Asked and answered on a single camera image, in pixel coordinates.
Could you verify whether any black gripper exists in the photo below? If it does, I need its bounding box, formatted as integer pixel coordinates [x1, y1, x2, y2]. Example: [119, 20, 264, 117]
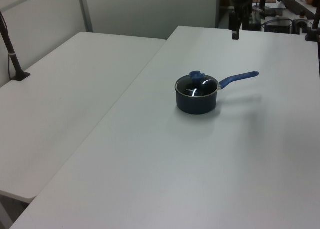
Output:
[229, 0, 254, 41]

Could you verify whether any glass lid with blue knob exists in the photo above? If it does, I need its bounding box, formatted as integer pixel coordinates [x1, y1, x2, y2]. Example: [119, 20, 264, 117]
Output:
[174, 70, 219, 98]

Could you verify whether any dark blue saucepan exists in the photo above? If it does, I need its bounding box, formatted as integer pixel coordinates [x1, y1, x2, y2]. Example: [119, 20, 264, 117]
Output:
[174, 70, 260, 116]

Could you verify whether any black equipment box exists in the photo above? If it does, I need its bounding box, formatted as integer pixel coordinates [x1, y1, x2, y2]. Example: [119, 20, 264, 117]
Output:
[264, 16, 294, 34]

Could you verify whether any black computer keyboard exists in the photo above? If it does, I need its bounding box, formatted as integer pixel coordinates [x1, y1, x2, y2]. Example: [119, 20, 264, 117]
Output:
[281, 0, 317, 18]

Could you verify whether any black clamped stand pole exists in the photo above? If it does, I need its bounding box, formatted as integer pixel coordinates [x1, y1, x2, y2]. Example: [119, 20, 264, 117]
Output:
[304, 7, 320, 43]

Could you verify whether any grey corner partition post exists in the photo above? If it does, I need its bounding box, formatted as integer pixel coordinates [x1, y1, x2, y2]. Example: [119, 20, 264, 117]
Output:
[214, 0, 221, 29]

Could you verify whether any grey partition frame post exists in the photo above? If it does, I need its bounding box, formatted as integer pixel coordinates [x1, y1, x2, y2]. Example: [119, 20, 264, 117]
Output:
[76, 0, 94, 34]

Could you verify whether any black camera stand pole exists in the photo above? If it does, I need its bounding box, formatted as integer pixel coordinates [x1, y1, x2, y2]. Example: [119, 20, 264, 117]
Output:
[0, 10, 32, 82]

